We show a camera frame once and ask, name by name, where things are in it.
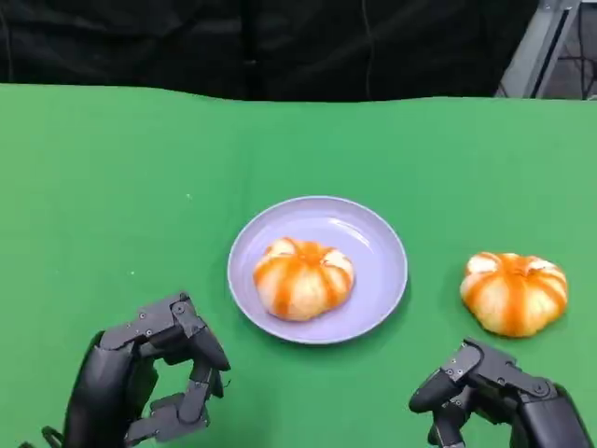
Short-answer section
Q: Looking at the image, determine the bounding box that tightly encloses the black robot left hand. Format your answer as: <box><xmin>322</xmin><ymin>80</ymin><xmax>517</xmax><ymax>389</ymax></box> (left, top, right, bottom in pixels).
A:
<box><xmin>62</xmin><ymin>292</ymin><xmax>232</xmax><ymax>448</ymax></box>

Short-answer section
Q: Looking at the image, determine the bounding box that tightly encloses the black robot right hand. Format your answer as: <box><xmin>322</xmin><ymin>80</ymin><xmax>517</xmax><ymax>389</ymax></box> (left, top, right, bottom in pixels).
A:
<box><xmin>408</xmin><ymin>338</ymin><xmax>596</xmax><ymax>448</ymax></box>

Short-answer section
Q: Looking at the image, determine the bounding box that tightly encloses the orange and white bread roll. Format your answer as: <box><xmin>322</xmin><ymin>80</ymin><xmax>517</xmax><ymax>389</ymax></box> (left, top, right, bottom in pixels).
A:
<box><xmin>253</xmin><ymin>237</ymin><xmax>356</xmax><ymax>322</ymax></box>
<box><xmin>459</xmin><ymin>251</ymin><xmax>569</xmax><ymax>338</ymax></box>

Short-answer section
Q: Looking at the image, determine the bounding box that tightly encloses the green table cloth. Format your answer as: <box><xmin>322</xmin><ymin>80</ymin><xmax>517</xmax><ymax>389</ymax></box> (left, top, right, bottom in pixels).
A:
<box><xmin>0</xmin><ymin>82</ymin><xmax>597</xmax><ymax>448</ymax></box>

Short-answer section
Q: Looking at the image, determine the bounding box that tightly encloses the lilac plate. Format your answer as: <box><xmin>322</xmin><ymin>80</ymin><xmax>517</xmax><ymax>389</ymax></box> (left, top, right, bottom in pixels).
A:
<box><xmin>227</xmin><ymin>195</ymin><xmax>410</xmax><ymax>345</ymax></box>

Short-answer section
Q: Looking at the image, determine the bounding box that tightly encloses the black backdrop curtain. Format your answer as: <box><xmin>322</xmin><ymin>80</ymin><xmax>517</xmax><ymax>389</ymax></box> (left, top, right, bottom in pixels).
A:
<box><xmin>0</xmin><ymin>0</ymin><xmax>545</xmax><ymax>102</ymax></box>

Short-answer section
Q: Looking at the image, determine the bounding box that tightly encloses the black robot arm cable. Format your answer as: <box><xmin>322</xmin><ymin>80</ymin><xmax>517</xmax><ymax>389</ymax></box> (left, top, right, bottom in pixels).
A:
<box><xmin>40</xmin><ymin>424</ymin><xmax>65</xmax><ymax>448</ymax></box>

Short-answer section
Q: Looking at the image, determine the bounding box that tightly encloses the grey metal frame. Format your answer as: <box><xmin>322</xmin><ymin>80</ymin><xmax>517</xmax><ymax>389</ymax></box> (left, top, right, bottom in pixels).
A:
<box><xmin>494</xmin><ymin>0</ymin><xmax>597</xmax><ymax>102</ymax></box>

